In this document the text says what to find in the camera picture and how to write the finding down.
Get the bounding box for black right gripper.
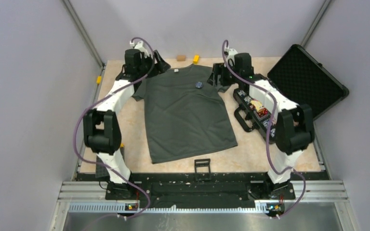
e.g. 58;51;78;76
206;62;240;87

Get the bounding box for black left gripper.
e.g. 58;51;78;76
136;50;169;78

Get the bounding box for blue round brooch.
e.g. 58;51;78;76
195;81;203;89

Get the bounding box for dark grey t-shirt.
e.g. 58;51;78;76
133;64;238;164

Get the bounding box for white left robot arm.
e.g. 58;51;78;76
82;48;171;199

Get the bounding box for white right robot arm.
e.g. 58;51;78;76
208;48;315;198

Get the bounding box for black square brooch stand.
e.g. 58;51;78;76
194;158;211;181

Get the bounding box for tan wooden block left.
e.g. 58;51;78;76
176;55;186;62

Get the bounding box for yellow wooden block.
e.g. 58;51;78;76
193;55;200;64

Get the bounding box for black poker chip case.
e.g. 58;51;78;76
233;44;349;137

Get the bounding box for black perforated block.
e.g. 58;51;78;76
95;147;125;178

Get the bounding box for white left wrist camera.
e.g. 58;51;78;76
130;40;150;57

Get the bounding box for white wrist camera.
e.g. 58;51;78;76
224;48;238;60
130;40;150;57

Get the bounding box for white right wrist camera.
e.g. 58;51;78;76
224;48;238;60

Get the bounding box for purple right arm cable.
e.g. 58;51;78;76
222;39;307;219

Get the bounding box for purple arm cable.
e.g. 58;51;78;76
222;39;307;219
72;37;156;220

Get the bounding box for yellow wall bracket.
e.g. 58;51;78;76
96;76;102;85

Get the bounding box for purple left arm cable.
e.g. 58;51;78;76
72;37;156;220

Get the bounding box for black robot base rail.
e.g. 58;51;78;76
76;171;329;209

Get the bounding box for white slotted cable duct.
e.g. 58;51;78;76
68;200;281;214

